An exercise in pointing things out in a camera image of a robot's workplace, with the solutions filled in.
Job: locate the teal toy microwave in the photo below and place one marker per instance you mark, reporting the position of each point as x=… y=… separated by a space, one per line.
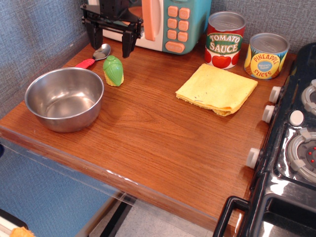
x=172 y=26

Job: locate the yellow folded napkin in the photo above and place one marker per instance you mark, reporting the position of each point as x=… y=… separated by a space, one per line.
x=216 y=89

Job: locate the orange plush object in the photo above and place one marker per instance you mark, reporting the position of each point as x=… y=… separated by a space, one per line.
x=21 y=232

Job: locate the green yellow toy corn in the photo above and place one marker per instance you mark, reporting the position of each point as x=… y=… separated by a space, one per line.
x=113 y=71

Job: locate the black toy stove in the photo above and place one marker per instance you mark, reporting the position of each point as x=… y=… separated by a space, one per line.
x=283 y=188

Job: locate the tomato sauce can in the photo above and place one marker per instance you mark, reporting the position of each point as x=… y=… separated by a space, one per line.
x=224 y=38

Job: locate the stainless steel bowl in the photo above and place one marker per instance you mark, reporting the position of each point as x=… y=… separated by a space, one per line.
x=66 y=100

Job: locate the pineapple slices can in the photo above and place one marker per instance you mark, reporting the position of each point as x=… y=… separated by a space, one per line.
x=266 y=55

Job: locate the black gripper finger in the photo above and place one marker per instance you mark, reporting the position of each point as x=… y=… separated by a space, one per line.
x=95 y=35
x=128 y=43

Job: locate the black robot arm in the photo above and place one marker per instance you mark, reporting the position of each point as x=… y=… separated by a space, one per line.
x=112 y=15

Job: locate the red handled metal spoon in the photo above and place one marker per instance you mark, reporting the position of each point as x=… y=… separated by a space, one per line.
x=100 y=54

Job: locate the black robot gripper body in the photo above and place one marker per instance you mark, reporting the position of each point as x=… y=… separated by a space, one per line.
x=113 y=17

